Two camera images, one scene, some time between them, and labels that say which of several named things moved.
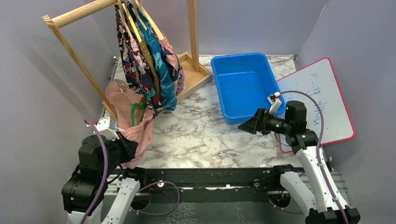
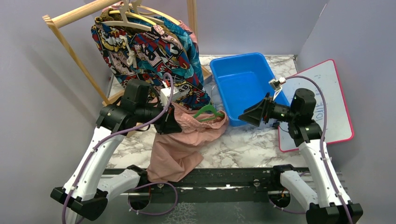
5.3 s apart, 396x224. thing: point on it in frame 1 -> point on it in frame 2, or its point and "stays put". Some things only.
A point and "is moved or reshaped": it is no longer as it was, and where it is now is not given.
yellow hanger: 131,21 -> 131,14
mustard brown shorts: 152,63 -> 106,16
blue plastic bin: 244,82 stays put
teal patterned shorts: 163,70 -> 193,64
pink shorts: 122,95 -> 176,154
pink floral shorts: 175,65 -> 192,35
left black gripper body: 120,152 -> 160,126
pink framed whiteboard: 320,80 stays put
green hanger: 133,107 is moved or reshaped
